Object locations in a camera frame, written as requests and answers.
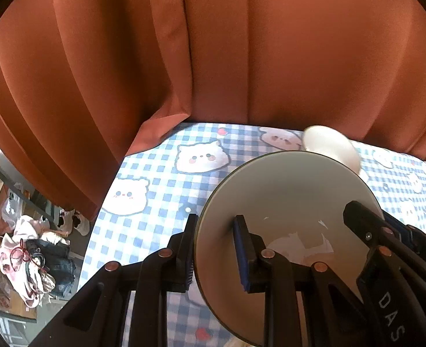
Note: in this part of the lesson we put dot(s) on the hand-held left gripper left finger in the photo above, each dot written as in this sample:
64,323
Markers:
188,274

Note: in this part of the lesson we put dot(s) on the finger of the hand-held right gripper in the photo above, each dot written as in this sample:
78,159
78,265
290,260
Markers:
375,235
406,236

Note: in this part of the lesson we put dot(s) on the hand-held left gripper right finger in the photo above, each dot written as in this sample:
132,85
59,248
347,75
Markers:
240,253

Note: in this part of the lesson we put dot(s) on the wide green floral bowl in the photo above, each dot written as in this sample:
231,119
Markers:
289,195

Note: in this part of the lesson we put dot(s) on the blue checked cartoon tablecloth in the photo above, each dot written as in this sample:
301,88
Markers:
155,224

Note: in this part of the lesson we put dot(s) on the tall grey floral bowl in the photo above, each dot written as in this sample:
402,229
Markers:
328,144

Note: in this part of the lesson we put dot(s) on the white shoe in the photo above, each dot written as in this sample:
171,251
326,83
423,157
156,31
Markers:
65,222
82,226

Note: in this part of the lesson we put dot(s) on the pile of clothes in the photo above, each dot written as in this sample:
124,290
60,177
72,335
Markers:
36,260

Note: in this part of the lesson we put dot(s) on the orange curtain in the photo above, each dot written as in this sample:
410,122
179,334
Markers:
234,43

